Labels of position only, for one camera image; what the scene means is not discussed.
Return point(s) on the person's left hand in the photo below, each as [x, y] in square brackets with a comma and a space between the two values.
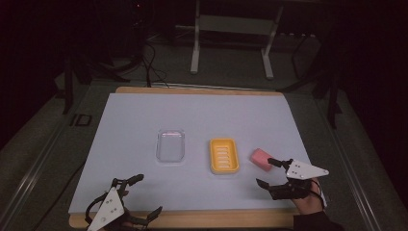
[127, 225]

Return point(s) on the yellow soap dish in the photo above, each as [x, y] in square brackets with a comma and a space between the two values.
[224, 156]

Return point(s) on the metal floor rail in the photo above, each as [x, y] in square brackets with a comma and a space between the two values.
[349, 166]
[35, 166]

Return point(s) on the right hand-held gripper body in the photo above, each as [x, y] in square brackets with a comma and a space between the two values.
[301, 171]

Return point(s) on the white table mat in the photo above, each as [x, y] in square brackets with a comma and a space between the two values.
[179, 112]

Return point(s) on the pink soap bar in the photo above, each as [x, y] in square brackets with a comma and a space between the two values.
[260, 159]

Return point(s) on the clear plastic container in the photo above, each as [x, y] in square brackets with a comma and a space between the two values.
[170, 146]

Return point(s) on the black tripod stand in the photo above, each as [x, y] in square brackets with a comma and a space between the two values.
[69, 83]
[333, 96]

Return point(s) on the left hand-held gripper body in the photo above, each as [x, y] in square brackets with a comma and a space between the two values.
[109, 205]

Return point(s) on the person's right hand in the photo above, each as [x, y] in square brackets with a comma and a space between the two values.
[309, 203]

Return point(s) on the white metal stand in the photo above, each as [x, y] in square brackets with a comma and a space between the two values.
[231, 25]

